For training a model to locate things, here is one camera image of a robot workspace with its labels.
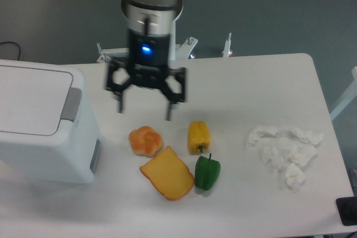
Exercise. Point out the round bread roll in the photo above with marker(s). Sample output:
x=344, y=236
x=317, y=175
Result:
x=145, y=141

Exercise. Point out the green bell pepper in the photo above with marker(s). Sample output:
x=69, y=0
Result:
x=207, y=171

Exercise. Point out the yellow bell pepper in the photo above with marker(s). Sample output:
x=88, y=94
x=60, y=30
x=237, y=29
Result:
x=198, y=137

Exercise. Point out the black device at edge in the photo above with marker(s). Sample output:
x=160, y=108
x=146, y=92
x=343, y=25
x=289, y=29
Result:
x=346, y=207

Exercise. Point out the crumpled white tissue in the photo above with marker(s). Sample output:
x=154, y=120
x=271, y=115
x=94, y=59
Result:
x=271, y=155
x=294, y=177
x=258, y=132
x=312, y=137
x=302, y=155

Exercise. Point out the white trash can lid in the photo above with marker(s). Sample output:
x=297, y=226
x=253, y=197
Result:
x=32, y=100

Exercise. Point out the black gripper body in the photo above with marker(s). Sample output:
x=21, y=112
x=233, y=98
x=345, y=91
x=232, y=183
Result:
x=148, y=59

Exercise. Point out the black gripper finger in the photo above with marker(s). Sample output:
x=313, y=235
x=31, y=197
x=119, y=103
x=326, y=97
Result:
x=175, y=89
x=115, y=65

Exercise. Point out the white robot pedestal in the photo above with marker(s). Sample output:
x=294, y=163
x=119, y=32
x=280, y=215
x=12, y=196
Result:
x=172, y=47

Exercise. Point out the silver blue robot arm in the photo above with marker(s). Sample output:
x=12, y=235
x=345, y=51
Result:
x=149, y=17

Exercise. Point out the toast bread slice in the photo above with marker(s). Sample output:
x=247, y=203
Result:
x=169, y=175

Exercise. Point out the white trash can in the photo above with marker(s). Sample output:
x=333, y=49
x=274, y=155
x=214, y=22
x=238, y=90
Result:
x=68, y=155

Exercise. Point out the white frame leg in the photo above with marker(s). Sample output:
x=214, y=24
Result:
x=345, y=98

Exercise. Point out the white metal base bracket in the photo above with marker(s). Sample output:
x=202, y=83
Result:
x=182, y=51

